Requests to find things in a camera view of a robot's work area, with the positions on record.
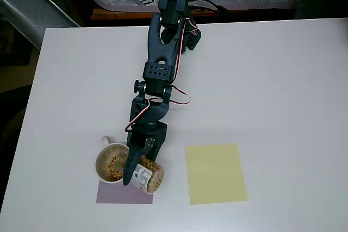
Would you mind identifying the black power cable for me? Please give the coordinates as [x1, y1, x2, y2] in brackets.
[185, 0, 229, 13]
[187, 3, 221, 13]

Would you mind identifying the brown wooden bed frame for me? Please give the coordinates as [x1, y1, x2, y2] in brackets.
[91, 6, 297, 21]

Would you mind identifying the yellow paper mat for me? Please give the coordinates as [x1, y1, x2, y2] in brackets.
[184, 142, 249, 205]

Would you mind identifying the white ceramic mug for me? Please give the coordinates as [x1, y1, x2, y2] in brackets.
[94, 135, 136, 185]

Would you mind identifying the red white servo cable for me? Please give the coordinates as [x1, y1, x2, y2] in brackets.
[125, 17, 201, 134]

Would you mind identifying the purple paper mat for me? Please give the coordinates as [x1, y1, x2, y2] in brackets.
[96, 180, 153, 205]

